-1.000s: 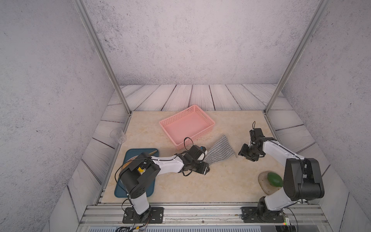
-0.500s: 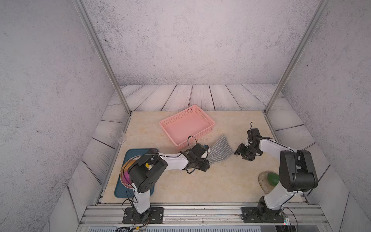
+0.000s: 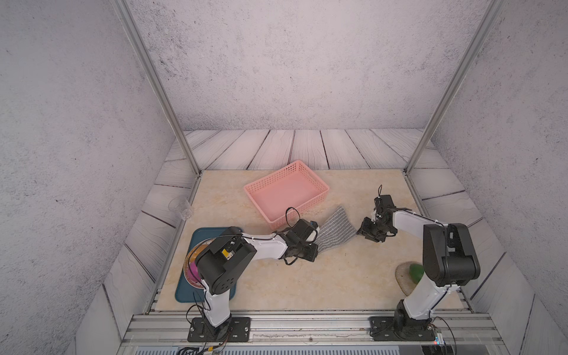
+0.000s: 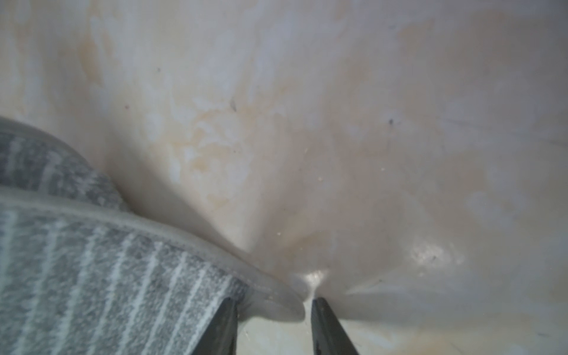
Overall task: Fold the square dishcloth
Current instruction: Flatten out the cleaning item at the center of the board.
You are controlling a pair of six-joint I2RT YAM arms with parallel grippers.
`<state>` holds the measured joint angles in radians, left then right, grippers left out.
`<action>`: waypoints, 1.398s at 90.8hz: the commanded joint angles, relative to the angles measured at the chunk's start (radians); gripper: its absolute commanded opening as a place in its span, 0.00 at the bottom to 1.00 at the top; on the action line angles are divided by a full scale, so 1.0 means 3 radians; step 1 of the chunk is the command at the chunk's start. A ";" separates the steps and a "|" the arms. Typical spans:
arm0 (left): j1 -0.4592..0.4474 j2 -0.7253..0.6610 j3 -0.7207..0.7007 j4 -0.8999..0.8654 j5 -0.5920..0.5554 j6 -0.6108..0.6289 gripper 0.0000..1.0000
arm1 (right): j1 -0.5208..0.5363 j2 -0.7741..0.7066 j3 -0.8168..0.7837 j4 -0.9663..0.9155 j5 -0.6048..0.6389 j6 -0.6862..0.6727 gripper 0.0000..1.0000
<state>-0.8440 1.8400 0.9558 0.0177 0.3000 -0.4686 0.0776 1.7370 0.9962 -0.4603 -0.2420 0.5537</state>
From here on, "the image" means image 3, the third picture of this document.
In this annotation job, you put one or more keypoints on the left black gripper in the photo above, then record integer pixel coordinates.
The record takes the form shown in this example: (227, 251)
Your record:
(313, 253)

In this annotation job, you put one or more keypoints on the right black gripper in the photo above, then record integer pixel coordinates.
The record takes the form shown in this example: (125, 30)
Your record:
(364, 231)

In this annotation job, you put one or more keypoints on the grey striped square dishcloth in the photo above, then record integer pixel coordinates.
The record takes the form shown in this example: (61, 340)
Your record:
(335, 232)

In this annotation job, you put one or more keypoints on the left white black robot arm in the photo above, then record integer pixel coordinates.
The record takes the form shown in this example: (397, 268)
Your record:
(217, 264)

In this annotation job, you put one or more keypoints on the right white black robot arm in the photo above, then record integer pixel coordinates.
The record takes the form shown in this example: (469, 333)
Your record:
(449, 261)

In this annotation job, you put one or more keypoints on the pink plastic basket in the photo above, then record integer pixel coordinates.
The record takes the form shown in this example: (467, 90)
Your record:
(295, 185)

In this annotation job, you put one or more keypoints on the green fruit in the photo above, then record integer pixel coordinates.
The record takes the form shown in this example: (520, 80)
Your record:
(416, 272)

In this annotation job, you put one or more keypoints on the patterned plate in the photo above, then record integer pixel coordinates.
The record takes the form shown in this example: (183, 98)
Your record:
(191, 258)

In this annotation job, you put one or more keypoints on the clear plastic cup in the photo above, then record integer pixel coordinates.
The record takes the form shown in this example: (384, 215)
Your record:
(181, 207)

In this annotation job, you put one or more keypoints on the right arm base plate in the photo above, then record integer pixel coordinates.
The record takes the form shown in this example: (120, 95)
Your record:
(385, 329)

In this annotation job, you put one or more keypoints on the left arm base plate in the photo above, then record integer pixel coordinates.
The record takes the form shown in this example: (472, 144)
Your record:
(222, 330)

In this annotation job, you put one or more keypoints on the front aluminium rail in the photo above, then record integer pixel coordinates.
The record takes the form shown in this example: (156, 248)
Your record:
(363, 332)

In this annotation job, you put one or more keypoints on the right aluminium frame post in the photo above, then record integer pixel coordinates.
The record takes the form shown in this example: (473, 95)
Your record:
(472, 50)

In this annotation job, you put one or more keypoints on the aluminium frame post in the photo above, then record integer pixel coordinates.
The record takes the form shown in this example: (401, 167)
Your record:
(128, 22)
(472, 50)

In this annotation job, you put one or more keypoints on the left aluminium frame post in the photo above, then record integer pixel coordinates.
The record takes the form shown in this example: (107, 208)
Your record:
(128, 22)

